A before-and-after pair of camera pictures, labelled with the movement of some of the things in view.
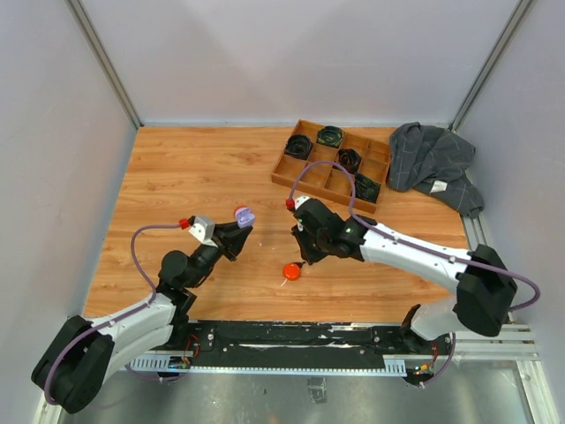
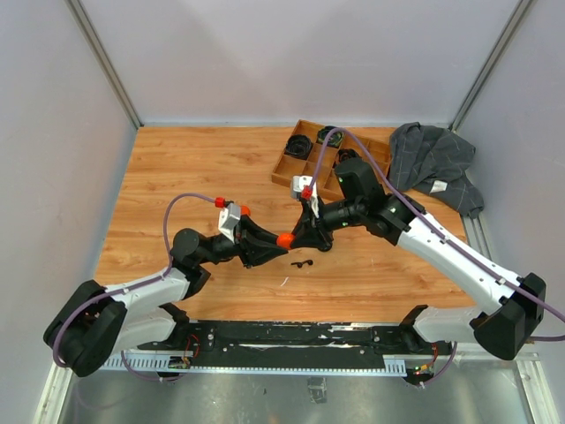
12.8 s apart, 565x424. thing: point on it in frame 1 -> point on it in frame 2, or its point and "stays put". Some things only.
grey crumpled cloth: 433,160 stays put
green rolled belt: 330,135 stays put
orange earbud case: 291,271 -> 284,239
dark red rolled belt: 350,159 stays put
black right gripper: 312,256 -> 306,233
